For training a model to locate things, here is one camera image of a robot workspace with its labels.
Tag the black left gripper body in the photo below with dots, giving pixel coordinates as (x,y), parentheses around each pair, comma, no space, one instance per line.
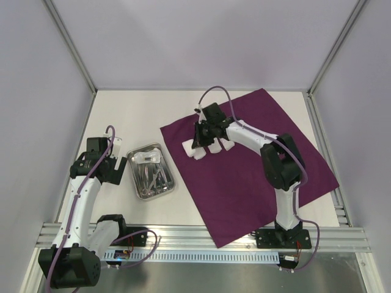
(111,162)

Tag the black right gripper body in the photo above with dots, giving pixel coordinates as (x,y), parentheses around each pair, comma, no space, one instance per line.
(198,136)

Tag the white gauze pad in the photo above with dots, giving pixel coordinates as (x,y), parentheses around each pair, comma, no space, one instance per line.
(227,144)
(187,146)
(199,153)
(215,148)

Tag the stainless steel tray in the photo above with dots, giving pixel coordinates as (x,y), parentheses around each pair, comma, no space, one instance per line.
(133,167)

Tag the packaged blade pouch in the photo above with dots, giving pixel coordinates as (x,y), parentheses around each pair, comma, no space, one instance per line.
(153,152)
(138,158)

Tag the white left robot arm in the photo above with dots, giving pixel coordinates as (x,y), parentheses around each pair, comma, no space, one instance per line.
(74,257)

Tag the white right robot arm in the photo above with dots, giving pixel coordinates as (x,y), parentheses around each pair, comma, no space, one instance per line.
(283,165)

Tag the purple cloth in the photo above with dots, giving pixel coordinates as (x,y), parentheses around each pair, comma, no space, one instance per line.
(230,189)

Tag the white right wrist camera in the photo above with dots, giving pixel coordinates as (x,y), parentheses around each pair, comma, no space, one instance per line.
(199,112)

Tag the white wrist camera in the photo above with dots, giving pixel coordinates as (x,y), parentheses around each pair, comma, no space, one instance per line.
(113,153)
(199,112)

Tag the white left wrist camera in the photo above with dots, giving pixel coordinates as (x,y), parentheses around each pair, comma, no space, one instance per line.
(113,153)

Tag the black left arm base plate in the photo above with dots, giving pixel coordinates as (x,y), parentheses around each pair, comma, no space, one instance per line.
(134,236)

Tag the white slotted cable duct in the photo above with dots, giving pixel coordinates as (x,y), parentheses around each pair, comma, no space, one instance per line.
(240,257)

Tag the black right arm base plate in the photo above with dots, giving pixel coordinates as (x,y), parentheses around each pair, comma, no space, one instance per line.
(280,238)

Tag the aluminium left frame post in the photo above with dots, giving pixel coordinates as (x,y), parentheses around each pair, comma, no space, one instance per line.
(65,35)

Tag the aluminium frame post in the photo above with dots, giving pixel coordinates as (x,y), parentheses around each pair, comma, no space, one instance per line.
(342,36)
(65,35)

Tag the aluminium front rail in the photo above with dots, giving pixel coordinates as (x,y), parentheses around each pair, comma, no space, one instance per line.
(196,237)

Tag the aluminium right frame post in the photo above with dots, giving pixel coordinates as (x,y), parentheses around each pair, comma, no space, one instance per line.
(342,36)

